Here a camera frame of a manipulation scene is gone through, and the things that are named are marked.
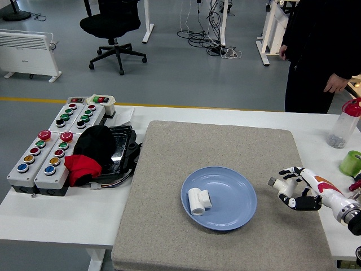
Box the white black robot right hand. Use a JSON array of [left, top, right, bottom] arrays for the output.
[[278, 166, 355, 217]]

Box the plain white pipe tee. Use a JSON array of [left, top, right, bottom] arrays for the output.
[[187, 187, 213, 217]]

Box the blue plate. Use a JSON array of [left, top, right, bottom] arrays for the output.
[[180, 165, 258, 231]]

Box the green tape roll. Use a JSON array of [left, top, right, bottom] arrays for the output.
[[338, 150, 361, 176]]

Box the clear bottle with red cap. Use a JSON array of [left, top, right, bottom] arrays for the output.
[[327, 97, 361, 149]]

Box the person's left hand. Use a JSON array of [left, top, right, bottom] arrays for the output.
[[323, 73, 348, 94]]

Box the person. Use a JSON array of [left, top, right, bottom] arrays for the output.
[[279, 0, 361, 114]]

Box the grey-brown mat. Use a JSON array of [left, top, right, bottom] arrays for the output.
[[112, 120, 337, 271]]

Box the white desk leg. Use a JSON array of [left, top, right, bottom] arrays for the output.
[[218, 0, 228, 47], [142, 0, 155, 45]]

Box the black plastic tray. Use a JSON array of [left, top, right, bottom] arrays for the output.
[[93, 125, 143, 181]]

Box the white paper sheet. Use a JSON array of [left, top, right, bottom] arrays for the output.
[[111, 107, 135, 126]]

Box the black cloth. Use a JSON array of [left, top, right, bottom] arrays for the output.
[[72, 125, 116, 170]]

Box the white table leg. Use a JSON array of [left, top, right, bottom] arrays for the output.
[[86, 248, 107, 271]]

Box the red cloth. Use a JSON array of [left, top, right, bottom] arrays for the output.
[[64, 154, 102, 187]]

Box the grey four-button control box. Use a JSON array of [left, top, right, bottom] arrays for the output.
[[48, 102, 85, 133], [69, 103, 105, 134]]

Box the black office chair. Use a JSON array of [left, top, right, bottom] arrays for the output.
[[80, 0, 148, 76]]

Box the grey emergency-stop button box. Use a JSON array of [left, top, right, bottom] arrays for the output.
[[33, 131, 76, 196], [6, 130, 53, 194]]

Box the white panel heater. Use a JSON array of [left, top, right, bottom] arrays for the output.
[[0, 30, 63, 84]]

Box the black round stand base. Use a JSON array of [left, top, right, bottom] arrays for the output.
[[2, 0, 32, 22]]

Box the red-handled tool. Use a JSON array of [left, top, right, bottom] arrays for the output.
[[349, 173, 361, 192]]

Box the white desk frame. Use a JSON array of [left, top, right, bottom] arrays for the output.
[[256, 0, 293, 67]]

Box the black floor cable tangle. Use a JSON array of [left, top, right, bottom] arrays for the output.
[[177, 0, 226, 56]]

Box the coloured wire bundle with connector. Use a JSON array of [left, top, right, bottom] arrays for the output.
[[90, 172, 133, 190]]

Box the cream green-red switch box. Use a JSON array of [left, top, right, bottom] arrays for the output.
[[86, 94, 116, 117]]

